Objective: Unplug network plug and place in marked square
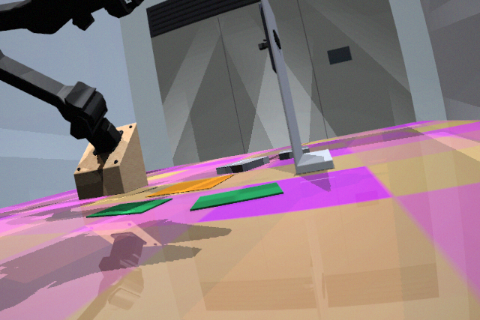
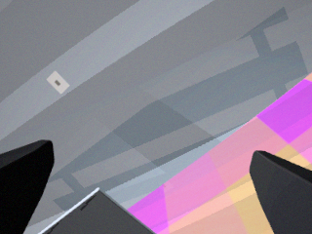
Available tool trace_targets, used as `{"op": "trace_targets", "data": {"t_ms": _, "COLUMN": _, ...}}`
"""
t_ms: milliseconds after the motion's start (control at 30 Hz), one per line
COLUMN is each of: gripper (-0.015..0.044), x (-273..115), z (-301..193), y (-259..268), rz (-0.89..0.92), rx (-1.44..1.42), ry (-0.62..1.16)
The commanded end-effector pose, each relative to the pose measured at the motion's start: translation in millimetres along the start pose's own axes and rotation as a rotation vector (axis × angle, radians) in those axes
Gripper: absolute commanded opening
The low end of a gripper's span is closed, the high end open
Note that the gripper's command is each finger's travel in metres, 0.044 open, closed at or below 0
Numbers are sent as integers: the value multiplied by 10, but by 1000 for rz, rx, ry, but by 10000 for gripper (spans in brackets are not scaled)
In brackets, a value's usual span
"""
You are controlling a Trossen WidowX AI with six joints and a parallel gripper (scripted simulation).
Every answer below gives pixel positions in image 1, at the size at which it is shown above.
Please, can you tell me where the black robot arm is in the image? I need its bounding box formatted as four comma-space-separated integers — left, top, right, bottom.
0, 0, 124, 154

